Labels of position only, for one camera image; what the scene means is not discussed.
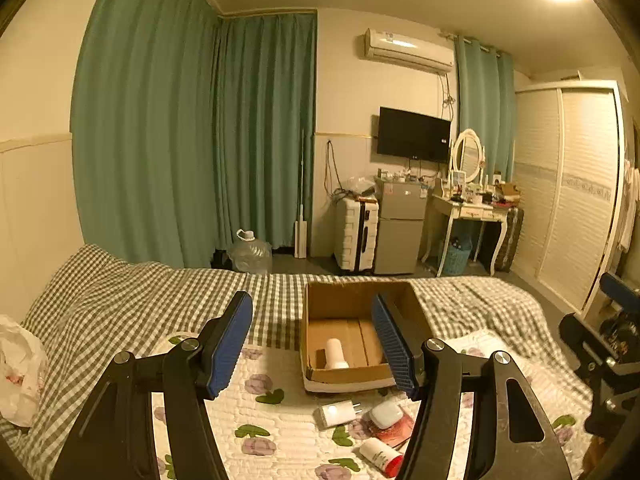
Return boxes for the silver mini fridge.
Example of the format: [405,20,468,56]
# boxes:
[374,177,435,276]

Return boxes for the white louvred wardrobe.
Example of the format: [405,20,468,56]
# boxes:
[510,80,628,318]

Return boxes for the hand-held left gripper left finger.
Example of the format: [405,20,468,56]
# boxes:
[50,290,255,480]

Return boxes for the hanging black cables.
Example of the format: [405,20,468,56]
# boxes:
[322,140,346,201]

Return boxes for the clear plastic bag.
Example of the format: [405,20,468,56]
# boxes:
[345,176,376,198]

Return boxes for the white flat mop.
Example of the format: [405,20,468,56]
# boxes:
[294,130,311,259]

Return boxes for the white dressing table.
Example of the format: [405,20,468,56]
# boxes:
[422,192,523,276]

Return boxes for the red pink booklet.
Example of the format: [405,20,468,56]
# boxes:
[367,407,416,453]

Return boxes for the white air conditioner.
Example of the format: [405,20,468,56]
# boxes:
[363,27,453,73]

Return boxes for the white tube with red cap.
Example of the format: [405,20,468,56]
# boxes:
[359,437,405,477]

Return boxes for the wide green curtain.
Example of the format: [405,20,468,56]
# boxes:
[70,0,221,268]

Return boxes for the white hard suitcase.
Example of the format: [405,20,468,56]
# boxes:
[334,196,381,275]

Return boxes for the white oval vanity mirror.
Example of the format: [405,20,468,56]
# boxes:
[450,128,487,186]

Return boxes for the brown suitcase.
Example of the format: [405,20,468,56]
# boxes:
[497,206,525,273]

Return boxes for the floral quilted mat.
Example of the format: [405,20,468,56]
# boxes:
[145,327,596,480]

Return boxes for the white plastic bottle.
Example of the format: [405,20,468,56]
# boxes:
[325,338,349,370]

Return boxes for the white plug charger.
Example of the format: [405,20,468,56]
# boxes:
[314,399,364,429]

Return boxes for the white plastic bag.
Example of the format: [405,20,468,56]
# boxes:
[0,314,50,428]

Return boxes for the narrow green curtain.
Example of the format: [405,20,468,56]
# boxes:
[454,37,518,183]

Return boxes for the green corner curtain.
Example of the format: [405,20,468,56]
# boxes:
[212,12,318,251]

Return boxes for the brown cardboard box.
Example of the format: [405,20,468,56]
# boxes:
[300,280,436,393]

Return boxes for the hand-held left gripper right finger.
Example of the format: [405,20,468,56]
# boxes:
[371,292,573,480]

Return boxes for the clear water jug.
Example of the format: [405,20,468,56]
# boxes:
[229,229,273,276]

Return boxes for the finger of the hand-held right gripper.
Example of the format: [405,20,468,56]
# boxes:
[599,272,640,311]
[559,312,608,367]

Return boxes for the black wall television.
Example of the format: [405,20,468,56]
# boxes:
[376,106,452,164]

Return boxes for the blue woven basket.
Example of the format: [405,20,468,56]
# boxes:
[440,234,473,276]

